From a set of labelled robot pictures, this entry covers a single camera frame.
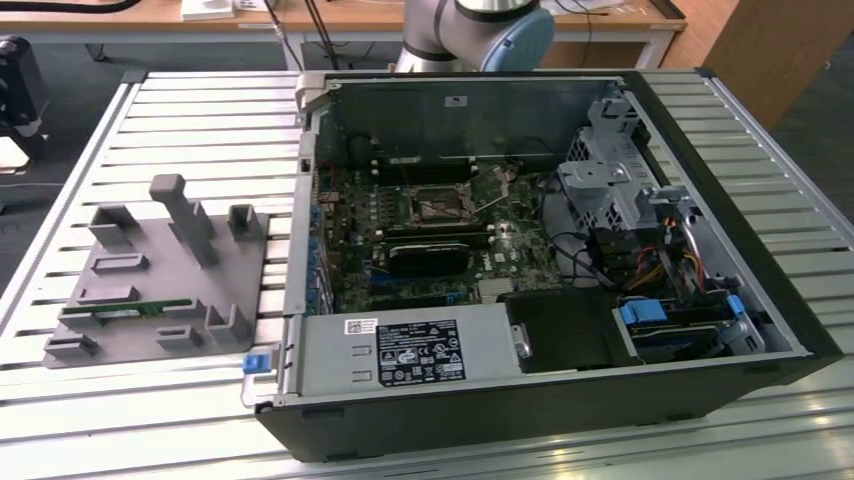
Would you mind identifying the CPU socket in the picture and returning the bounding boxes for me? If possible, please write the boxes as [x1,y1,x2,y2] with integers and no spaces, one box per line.
[407,184,479,227]

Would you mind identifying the black RAM slot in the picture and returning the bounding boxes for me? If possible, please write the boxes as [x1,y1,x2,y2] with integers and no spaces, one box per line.
[381,225,490,247]

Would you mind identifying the white box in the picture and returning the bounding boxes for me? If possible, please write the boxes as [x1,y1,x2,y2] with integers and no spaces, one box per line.
[180,0,236,22]

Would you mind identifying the grey parts rack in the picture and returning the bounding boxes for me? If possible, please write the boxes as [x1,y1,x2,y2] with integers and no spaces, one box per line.
[40,173,273,370]

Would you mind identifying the green RAM stick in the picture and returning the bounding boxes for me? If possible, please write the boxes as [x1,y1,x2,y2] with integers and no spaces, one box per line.
[59,298,196,319]

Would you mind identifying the wooden desk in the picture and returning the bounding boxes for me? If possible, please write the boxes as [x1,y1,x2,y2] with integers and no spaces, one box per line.
[0,0,689,71]

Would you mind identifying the blue case latch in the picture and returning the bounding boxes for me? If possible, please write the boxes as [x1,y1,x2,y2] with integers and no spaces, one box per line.
[242,351,277,376]

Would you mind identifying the grey power supply with label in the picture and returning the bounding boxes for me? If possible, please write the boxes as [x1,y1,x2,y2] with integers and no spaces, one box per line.
[291,303,523,397]

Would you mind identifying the black graphics card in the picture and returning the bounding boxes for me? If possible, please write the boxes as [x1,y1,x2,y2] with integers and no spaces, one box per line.
[385,241,473,279]

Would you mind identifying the metal socket cover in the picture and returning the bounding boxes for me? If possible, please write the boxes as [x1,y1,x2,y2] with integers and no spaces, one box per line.
[490,164,521,202]

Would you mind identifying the green motherboard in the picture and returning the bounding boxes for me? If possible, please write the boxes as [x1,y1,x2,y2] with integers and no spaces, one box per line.
[311,164,575,314]

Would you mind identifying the silver metal drive cage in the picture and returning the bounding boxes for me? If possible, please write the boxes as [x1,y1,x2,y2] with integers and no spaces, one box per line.
[555,95,690,232]

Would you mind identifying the black open PC case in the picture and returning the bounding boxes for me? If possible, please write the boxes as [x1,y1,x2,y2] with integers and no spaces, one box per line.
[252,68,844,464]

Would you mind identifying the blue disk carrier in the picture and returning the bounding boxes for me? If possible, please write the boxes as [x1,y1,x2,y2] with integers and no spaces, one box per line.
[617,296,669,329]

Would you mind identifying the wooden cabinet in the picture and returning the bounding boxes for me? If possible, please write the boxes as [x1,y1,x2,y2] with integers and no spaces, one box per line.
[700,0,854,132]

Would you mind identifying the black corrugated hose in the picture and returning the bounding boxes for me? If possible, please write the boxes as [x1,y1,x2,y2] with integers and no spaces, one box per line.
[0,0,143,14]

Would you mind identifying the black round cable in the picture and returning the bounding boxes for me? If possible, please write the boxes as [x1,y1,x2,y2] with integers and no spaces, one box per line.
[541,189,619,289]

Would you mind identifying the yellow and red wires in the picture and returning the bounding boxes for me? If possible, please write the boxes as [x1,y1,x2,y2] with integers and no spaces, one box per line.
[631,248,704,292]

